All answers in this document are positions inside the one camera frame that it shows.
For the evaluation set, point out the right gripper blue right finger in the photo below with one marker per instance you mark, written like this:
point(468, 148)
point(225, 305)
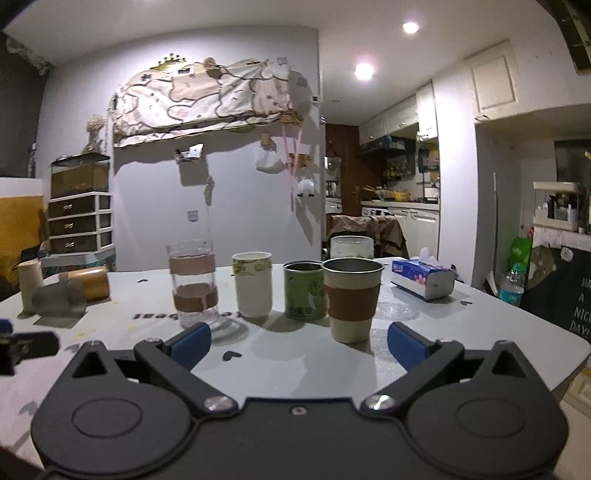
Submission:
point(429, 364)

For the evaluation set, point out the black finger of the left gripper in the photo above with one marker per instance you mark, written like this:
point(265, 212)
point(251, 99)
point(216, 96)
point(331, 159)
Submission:
point(17, 347)

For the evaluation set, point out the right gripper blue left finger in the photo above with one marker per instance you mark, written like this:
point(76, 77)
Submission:
point(168, 364)

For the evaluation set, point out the beige cup brown leather sleeve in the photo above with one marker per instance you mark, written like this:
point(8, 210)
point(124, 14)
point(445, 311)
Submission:
point(352, 288)

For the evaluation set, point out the dark grey lying cup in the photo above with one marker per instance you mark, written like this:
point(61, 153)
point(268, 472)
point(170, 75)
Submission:
point(61, 299)

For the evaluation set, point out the beige upside-down cup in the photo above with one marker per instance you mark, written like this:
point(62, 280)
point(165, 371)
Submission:
point(30, 280)

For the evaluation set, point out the brown bamboo lying cup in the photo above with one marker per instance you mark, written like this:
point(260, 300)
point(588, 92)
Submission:
point(94, 281)

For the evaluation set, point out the white floral paper cup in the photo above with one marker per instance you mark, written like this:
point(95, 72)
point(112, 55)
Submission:
point(253, 273)

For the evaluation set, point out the green cup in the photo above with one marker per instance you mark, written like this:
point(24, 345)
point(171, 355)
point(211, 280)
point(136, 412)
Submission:
point(304, 293)

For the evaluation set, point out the blue white tissue box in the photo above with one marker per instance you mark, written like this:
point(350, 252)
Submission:
point(424, 276)

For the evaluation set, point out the clear glass mug brown bands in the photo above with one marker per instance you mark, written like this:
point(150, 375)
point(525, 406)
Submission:
point(192, 268)

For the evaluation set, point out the plastic water bottle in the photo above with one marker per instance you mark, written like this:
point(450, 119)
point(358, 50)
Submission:
point(512, 286)

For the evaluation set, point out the white drawer unit dark drawers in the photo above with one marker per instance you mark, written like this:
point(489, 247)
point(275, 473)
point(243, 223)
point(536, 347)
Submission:
point(80, 223)

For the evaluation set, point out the fish tank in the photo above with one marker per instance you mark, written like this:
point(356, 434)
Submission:
point(77, 174)

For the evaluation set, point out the dried flower vase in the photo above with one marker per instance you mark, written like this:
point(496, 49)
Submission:
point(94, 126)

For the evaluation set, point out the patterned blanket on wall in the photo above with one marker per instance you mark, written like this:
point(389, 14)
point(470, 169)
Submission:
point(191, 99)

